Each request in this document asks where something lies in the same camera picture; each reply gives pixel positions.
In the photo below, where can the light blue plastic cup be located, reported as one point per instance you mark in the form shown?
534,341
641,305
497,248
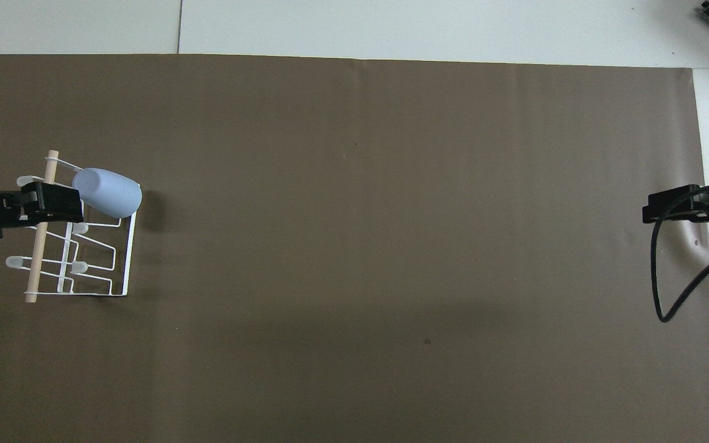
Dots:
111,192

